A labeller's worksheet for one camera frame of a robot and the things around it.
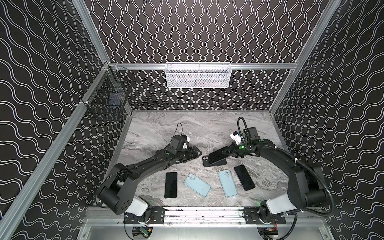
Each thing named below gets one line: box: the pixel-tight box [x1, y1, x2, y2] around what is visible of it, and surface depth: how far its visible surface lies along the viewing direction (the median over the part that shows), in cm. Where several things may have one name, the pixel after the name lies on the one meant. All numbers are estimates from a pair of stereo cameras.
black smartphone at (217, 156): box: [209, 146, 229, 165], surface depth 96 cm
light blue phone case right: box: [217, 169, 238, 198], surface depth 88 cm
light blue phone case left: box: [183, 173, 212, 198], surface depth 87 cm
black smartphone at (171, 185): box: [164, 172, 178, 199], surface depth 88 cm
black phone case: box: [202, 155, 227, 167], surface depth 94 cm
